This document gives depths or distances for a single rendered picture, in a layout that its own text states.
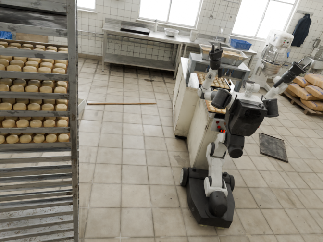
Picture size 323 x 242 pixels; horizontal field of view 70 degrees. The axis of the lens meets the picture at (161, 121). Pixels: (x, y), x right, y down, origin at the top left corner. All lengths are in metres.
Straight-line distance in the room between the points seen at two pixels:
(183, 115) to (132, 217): 1.48
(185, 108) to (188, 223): 1.44
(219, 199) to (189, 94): 1.38
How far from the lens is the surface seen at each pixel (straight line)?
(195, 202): 2.39
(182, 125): 3.23
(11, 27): 1.04
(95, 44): 5.90
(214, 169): 2.45
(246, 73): 3.04
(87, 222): 2.33
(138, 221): 2.35
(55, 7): 1.00
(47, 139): 1.29
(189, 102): 3.05
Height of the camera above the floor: 1.92
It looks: 31 degrees down
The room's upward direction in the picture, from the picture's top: 12 degrees clockwise
